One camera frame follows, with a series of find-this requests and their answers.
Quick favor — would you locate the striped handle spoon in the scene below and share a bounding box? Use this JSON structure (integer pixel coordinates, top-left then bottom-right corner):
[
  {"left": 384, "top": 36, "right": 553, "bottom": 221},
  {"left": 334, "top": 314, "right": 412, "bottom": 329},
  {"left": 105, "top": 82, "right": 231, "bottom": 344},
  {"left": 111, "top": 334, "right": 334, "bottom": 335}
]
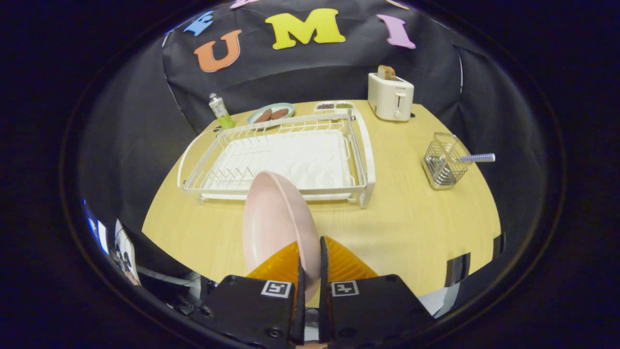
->
[{"left": 455, "top": 153, "right": 496, "bottom": 164}]

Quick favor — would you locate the pink plate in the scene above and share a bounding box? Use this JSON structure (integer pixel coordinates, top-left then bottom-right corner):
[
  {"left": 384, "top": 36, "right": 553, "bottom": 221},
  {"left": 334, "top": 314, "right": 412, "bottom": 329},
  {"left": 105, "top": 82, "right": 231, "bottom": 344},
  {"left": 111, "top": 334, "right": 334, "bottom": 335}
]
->
[{"left": 242, "top": 171, "right": 323, "bottom": 303}]

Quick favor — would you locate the cream toaster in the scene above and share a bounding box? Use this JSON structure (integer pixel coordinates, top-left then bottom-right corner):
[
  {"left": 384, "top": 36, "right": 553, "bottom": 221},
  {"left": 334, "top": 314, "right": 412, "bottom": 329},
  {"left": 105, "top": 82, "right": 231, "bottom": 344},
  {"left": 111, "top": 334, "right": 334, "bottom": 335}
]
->
[{"left": 368, "top": 72, "right": 415, "bottom": 122}]

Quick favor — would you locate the black backdrop cloth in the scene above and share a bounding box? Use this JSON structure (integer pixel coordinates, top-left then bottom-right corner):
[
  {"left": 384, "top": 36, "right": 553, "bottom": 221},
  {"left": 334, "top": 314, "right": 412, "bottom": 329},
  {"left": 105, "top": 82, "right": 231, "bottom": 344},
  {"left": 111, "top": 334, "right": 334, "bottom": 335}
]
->
[{"left": 77, "top": 0, "right": 548, "bottom": 291}]

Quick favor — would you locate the pale green plate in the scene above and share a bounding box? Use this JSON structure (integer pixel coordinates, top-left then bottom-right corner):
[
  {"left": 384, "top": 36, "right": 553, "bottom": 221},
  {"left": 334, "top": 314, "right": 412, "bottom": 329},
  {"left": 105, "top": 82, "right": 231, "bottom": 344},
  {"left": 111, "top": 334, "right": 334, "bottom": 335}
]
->
[{"left": 246, "top": 102, "right": 295, "bottom": 125}]

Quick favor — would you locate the metal wire basket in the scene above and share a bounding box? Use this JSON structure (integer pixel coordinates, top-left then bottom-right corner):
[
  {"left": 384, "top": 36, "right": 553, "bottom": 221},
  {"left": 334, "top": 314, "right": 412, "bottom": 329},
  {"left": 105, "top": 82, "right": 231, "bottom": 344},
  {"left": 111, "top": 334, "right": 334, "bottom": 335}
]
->
[{"left": 421, "top": 132, "right": 473, "bottom": 190}]

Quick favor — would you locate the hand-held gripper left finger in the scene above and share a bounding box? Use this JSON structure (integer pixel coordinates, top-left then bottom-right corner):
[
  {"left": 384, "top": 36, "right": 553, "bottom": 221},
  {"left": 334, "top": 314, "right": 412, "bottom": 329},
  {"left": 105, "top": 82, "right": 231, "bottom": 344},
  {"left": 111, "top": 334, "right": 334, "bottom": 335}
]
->
[{"left": 190, "top": 241, "right": 307, "bottom": 349}]

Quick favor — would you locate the white divided condiment dish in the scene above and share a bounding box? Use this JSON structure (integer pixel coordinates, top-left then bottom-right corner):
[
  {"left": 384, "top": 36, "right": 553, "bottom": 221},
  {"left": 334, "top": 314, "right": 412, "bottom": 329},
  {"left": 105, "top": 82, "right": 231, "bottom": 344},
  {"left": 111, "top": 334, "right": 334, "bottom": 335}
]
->
[{"left": 314, "top": 100, "right": 356, "bottom": 115}]

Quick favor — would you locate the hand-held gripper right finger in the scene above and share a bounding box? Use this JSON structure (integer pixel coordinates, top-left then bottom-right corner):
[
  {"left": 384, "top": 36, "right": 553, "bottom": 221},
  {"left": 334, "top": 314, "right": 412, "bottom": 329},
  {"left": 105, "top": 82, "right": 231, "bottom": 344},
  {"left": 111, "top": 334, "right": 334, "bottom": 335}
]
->
[{"left": 318, "top": 236, "right": 436, "bottom": 347}]

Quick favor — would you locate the green squeeze bottle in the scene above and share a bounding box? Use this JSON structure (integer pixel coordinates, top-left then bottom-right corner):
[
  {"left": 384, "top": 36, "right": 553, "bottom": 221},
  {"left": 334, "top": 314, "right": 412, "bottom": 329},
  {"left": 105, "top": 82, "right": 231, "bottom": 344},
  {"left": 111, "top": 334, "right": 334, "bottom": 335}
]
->
[{"left": 209, "top": 93, "right": 236, "bottom": 130}]

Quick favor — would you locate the white wire dish rack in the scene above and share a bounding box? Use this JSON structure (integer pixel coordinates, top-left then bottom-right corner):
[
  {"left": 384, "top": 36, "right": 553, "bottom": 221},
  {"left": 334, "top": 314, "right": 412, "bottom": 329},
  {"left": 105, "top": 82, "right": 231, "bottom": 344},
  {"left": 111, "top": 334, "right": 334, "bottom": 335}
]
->
[{"left": 177, "top": 109, "right": 376, "bottom": 209}]

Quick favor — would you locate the white printed sheet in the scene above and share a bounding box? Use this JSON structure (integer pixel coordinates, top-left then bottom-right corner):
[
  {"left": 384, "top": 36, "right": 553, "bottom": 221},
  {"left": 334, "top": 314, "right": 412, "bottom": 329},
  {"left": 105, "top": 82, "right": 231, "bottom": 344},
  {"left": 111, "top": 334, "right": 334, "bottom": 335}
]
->
[{"left": 114, "top": 219, "right": 141, "bottom": 286}]

